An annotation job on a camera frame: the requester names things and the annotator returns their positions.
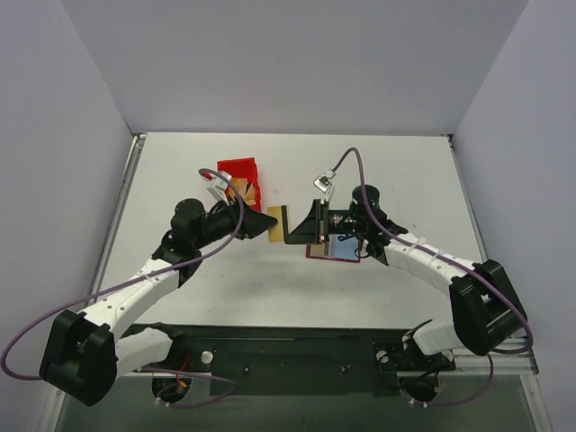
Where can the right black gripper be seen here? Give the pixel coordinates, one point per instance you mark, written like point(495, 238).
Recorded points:
point(322, 220)

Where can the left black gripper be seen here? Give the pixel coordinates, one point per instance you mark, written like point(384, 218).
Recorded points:
point(243, 220)

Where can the gold card magnetic stripe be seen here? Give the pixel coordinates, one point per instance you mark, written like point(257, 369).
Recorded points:
point(322, 250)

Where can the gold card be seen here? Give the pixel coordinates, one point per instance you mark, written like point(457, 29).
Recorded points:
point(281, 229)

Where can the red leather card holder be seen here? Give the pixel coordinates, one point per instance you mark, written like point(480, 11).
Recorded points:
point(346, 250)

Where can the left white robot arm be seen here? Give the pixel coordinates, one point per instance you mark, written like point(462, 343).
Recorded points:
point(87, 351)

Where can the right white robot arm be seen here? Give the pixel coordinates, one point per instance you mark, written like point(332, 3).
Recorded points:
point(484, 305)

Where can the gold cards in bin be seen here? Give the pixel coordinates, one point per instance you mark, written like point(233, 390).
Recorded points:
point(249, 192)

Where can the red plastic bin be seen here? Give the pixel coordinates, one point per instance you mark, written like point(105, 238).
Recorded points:
point(241, 168)

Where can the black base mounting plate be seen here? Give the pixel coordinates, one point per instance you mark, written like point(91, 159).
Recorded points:
point(267, 361)

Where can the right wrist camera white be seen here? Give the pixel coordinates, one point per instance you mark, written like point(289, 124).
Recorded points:
point(324, 184)

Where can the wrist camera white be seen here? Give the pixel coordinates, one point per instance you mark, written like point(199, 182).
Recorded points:
point(324, 184)
point(217, 186)

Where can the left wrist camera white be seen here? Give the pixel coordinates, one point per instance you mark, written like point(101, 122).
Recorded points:
point(217, 186)

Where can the aluminium front rail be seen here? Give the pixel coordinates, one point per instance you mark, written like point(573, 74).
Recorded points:
point(465, 363)

